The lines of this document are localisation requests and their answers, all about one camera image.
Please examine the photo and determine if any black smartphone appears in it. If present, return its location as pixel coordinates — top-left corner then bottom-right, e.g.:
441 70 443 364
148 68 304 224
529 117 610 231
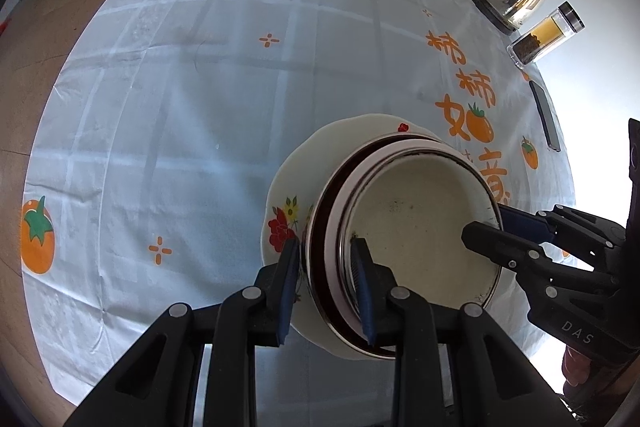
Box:
528 80 562 152

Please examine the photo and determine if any glass tea bottle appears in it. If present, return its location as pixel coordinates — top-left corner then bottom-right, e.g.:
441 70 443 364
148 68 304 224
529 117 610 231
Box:
506 2 585 68

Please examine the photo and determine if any white plate with red flowers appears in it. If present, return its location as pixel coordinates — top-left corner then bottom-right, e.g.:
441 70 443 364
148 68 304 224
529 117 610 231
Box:
259 113 453 361

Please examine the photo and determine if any white enamel bowl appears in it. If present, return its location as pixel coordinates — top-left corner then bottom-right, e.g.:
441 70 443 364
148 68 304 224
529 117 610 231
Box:
339 148 505 309

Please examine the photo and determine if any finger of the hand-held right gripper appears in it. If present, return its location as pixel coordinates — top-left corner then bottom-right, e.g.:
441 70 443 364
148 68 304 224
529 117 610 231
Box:
499 204 591 253
461 221 547 281

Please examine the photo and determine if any stainless steel bowl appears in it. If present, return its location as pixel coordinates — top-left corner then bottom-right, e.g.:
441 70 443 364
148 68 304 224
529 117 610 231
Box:
304 132 501 360

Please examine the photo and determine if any person's right hand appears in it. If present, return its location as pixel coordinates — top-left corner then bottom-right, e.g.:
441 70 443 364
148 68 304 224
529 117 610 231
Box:
561 347 608 403

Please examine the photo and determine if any light blue printed tablecloth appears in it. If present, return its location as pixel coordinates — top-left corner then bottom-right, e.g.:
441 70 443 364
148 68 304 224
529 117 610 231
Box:
21 0 573 413

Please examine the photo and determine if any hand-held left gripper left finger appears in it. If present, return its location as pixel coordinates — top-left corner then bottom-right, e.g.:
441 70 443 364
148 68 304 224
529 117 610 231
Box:
65 234 303 427

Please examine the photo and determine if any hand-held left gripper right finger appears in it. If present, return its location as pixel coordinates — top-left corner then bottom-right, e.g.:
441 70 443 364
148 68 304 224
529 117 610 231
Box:
350 237 583 427

